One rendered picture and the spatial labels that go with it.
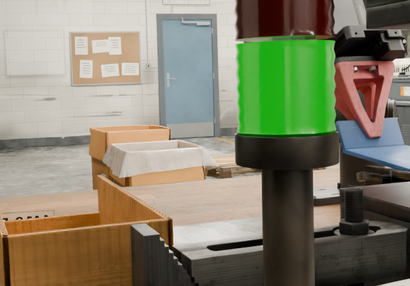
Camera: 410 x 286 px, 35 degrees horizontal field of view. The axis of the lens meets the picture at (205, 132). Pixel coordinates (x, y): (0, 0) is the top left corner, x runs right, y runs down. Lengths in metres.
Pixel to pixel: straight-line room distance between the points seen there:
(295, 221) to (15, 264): 0.26
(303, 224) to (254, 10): 0.08
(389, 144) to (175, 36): 10.98
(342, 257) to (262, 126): 0.18
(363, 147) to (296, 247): 0.41
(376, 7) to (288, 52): 0.28
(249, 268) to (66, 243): 0.15
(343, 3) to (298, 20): 0.45
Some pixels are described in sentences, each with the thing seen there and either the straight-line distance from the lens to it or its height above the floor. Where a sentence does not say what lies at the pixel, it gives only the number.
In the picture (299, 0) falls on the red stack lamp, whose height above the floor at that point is 1.10.
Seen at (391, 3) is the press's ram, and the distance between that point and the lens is 0.49.
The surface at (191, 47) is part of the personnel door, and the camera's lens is 11.68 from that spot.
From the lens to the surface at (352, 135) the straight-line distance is 0.66.
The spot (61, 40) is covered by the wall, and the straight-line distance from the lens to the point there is 11.28.
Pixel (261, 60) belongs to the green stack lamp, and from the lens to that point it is 0.24.
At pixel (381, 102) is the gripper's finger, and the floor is 1.04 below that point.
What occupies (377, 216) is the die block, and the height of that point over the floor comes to 0.97.
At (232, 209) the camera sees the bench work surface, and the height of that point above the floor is 0.90.
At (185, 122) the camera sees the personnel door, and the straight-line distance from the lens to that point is 11.65.
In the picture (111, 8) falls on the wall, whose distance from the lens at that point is 11.44.
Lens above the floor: 1.07
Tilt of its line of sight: 5 degrees down
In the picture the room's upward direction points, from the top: 2 degrees counter-clockwise
